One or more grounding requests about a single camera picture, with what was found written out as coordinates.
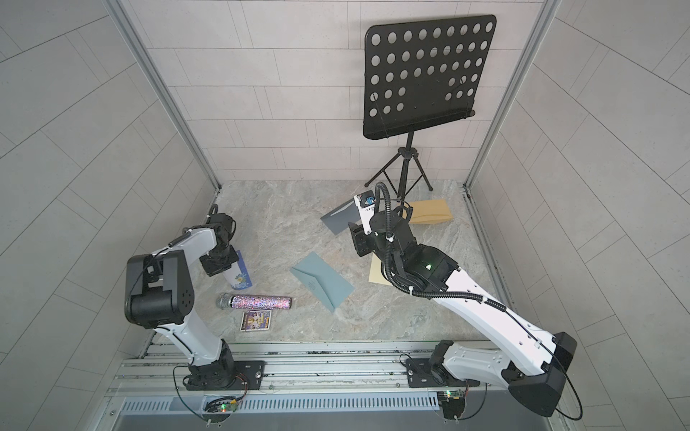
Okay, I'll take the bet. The dark grey envelope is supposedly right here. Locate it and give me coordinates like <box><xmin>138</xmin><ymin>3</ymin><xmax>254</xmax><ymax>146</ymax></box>
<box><xmin>320</xmin><ymin>199</ymin><xmax>360</xmax><ymax>235</ymax></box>

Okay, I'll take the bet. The tan kraft envelope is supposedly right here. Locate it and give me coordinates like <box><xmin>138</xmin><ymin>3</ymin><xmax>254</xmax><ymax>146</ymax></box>
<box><xmin>410</xmin><ymin>199</ymin><xmax>454</xmax><ymax>224</ymax></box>

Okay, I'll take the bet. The aluminium rail frame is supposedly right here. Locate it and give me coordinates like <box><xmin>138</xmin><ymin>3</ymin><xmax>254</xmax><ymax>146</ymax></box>
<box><xmin>107</xmin><ymin>340</ymin><xmax>556</xmax><ymax>400</ymax></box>

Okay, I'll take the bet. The right green circuit board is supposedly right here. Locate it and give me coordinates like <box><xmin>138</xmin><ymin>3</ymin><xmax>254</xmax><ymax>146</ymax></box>
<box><xmin>437</xmin><ymin>391</ymin><xmax>466</xmax><ymax>421</ymax></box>

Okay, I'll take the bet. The teal blue envelope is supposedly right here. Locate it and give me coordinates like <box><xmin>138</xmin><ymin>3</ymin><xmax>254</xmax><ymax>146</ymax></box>
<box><xmin>290</xmin><ymin>252</ymin><xmax>354</xmax><ymax>312</ymax></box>

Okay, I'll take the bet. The glittery purple microphone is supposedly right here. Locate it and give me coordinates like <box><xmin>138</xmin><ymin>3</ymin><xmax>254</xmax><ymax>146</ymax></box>
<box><xmin>217</xmin><ymin>293</ymin><xmax>292</xmax><ymax>310</ymax></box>

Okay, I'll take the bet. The left green circuit board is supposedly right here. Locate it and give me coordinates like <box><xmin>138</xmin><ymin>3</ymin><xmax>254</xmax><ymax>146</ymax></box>
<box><xmin>203</xmin><ymin>396</ymin><xmax>242</xmax><ymax>423</ymax></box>

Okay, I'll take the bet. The white letter with blue print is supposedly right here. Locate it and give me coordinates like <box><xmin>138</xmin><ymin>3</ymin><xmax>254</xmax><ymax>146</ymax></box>
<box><xmin>222</xmin><ymin>251</ymin><xmax>253</xmax><ymax>290</ymax></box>

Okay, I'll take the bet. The green circuit board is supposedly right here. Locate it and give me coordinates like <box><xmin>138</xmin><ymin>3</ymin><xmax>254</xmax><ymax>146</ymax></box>
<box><xmin>437</xmin><ymin>391</ymin><xmax>466</xmax><ymax>421</ymax></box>
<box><xmin>203</xmin><ymin>396</ymin><xmax>242</xmax><ymax>423</ymax></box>

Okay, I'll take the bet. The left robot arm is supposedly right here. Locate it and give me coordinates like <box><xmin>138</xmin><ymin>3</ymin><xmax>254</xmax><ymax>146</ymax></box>
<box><xmin>124</xmin><ymin>204</ymin><xmax>239</xmax><ymax>391</ymax></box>

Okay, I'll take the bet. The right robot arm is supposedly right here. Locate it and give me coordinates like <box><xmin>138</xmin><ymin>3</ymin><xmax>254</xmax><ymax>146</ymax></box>
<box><xmin>349</xmin><ymin>182</ymin><xmax>578</xmax><ymax>418</ymax></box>

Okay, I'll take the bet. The black perforated music stand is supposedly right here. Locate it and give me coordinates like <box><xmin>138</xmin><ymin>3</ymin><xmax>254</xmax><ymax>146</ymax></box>
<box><xmin>362</xmin><ymin>14</ymin><xmax>497</xmax><ymax>199</ymax></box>

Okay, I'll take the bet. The white ventilation grille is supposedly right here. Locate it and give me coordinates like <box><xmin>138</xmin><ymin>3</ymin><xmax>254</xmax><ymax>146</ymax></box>
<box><xmin>120</xmin><ymin>393</ymin><xmax>440</xmax><ymax>416</ymax></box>

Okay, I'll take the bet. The cream yellow envelope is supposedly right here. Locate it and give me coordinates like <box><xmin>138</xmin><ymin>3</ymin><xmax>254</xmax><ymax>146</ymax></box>
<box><xmin>368</xmin><ymin>253</ymin><xmax>391</xmax><ymax>286</ymax></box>

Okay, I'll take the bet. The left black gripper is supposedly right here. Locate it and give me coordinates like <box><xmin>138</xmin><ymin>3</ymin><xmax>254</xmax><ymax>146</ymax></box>
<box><xmin>203</xmin><ymin>244</ymin><xmax>243</xmax><ymax>277</ymax></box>

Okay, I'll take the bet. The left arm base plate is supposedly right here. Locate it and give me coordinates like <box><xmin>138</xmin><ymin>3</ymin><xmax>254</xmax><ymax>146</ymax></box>
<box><xmin>183</xmin><ymin>360</ymin><xmax>265</xmax><ymax>391</ymax></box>

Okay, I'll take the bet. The small colourful picture card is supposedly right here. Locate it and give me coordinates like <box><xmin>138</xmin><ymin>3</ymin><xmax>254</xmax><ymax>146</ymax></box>
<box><xmin>240</xmin><ymin>310</ymin><xmax>272</xmax><ymax>332</ymax></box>

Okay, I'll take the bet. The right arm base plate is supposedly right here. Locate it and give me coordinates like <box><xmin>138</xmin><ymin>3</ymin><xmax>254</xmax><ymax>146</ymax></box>
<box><xmin>399</xmin><ymin>356</ymin><xmax>480</xmax><ymax>388</ymax></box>

